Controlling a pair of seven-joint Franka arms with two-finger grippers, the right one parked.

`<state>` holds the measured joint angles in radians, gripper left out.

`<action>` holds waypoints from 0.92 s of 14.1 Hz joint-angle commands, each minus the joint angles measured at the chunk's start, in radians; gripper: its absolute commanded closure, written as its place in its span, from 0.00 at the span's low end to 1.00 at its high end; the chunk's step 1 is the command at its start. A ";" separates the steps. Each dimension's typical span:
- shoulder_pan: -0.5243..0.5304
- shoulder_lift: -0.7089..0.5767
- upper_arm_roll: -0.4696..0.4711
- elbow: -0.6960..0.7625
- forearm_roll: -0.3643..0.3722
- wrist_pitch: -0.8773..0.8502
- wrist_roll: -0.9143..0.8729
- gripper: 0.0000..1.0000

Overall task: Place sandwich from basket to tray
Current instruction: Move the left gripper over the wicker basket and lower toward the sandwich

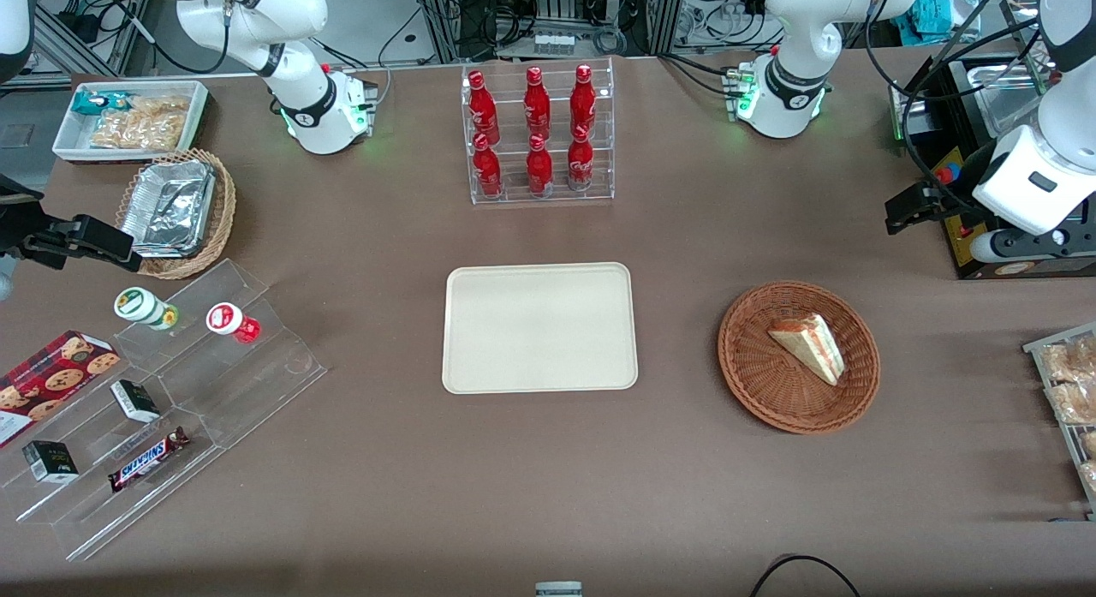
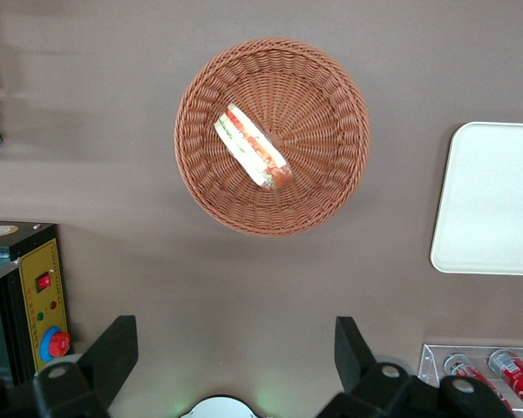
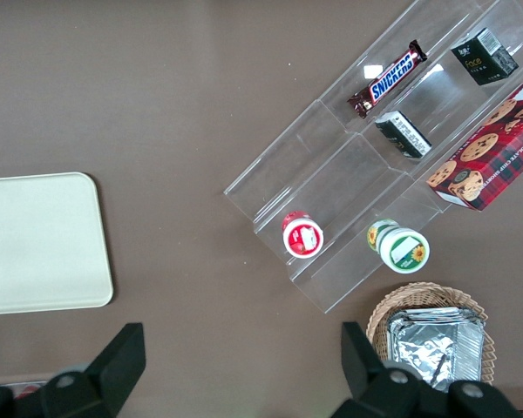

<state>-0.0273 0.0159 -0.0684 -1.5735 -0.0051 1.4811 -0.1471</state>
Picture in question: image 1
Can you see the green lid yogurt cup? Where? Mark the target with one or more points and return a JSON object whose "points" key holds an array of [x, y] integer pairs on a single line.
{"points": [[141, 306]]}

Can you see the white rectangular bin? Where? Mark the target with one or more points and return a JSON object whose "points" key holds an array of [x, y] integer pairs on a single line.
{"points": [[68, 143]]}

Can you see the light tan wicker basket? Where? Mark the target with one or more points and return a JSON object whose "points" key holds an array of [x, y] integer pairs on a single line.
{"points": [[224, 203]]}

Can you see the clear acrylic bottle rack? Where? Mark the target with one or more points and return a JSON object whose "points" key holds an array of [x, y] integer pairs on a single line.
{"points": [[514, 194]]}

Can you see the red cola bottle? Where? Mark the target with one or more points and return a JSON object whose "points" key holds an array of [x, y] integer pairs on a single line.
{"points": [[537, 102], [483, 109], [583, 100], [580, 162], [539, 167], [488, 170]]}

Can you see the small black carton box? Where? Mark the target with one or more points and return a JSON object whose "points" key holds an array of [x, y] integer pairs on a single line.
{"points": [[134, 401], [50, 462]]}

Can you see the small grey device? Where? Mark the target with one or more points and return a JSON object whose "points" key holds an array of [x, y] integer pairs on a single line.
{"points": [[558, 589]]}

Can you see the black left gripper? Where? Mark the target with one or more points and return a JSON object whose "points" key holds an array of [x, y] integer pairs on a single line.
{"points": [[952, 200]]}

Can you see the Snickers chocolate bar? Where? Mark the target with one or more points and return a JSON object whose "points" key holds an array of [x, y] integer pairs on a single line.
{"points": [[150, 460]]}

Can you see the cream plastic tray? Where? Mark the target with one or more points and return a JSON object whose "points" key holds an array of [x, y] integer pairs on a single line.
{"points": [[539, 327]]}

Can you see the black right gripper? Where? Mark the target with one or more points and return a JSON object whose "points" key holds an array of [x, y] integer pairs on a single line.
{"points": [[15, 226]]}

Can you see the steel appliance pan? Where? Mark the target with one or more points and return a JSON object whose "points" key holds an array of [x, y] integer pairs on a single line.
{"points": [[993, 92]]}

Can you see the clear acrylic stepped display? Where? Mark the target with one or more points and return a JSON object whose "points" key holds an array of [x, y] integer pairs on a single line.
{"points": [[231, 391]]}

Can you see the wrapped bread bun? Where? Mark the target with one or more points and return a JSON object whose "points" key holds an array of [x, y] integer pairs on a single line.
{"points": [[1070, 359], [1089, 444], [1075, 403], [1090, 477]]}

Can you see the teal plastic bag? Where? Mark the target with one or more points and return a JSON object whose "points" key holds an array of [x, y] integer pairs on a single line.
{"points": [[938, 16]]}

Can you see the wrapped triangle sandwich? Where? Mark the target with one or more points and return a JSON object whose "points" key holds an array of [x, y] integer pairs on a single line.
{"points": [[809, 347]]}

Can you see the stack of foil trays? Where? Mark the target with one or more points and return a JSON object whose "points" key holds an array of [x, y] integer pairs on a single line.
{"points": [[167, 207]]}

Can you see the clear bag of chips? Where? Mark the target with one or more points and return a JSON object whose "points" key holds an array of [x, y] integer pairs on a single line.
{"points": [[141, 124]]}

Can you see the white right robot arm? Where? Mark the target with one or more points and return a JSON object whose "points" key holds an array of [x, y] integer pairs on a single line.
{"points": [[257, 14]]}

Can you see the teal snack packet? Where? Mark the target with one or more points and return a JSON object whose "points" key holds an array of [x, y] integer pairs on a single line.
{"points": [[98, 102]]}

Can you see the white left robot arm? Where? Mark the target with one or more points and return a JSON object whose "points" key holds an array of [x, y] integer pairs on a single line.
{"points": [[801, 32]]}

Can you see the red lid yogurt cup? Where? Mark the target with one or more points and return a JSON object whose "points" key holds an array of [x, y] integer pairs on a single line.
{"points": [[227, 319]]}

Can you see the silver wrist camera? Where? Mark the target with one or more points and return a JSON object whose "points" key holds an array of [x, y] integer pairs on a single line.
{"points": [[5, 278], [1023, 247]]}

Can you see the black countertop appliance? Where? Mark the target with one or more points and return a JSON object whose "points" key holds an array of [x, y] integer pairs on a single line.
{"points": [[959, 265]]}

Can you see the brown wicker basket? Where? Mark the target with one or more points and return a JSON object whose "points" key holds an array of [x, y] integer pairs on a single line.
{"points": [[762, 374]]}

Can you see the red tartan cookie box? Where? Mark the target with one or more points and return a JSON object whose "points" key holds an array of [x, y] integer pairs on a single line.
{"points": [[51, 379]]}

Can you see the aluminium frame rack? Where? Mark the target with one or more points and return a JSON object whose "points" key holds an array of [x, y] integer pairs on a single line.
{"points": [[659, 14]]}

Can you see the red emergency stop button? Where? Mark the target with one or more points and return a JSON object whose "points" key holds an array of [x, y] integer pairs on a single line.
{"points": [[943, 174]]}

